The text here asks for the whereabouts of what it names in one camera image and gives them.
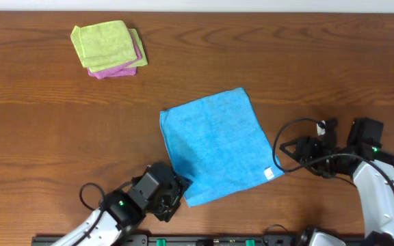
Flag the blue microfiber cloth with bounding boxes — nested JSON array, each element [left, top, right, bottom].
[[159, 87, 284, 207]]

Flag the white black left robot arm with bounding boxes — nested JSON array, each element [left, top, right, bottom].
[[54, 162, 192, 246]]

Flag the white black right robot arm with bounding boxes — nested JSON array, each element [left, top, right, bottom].
[[273, 118, 394, 245]]

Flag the bottom purple folded cloth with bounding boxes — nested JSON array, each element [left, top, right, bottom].
[[88, 67, 137, 79]]

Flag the lower green folded cloth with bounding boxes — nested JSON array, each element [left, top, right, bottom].
[[88, 29, 148, 79]]

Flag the green folded cloth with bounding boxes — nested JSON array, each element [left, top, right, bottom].
[[88, 29, 148, 79], [70, 20, 137, 72]]

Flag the top green folded cloth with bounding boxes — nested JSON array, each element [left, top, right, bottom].
[[70, 20, 137, 72]]

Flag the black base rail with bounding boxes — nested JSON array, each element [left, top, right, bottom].
[[31, 224, 369, 246]]

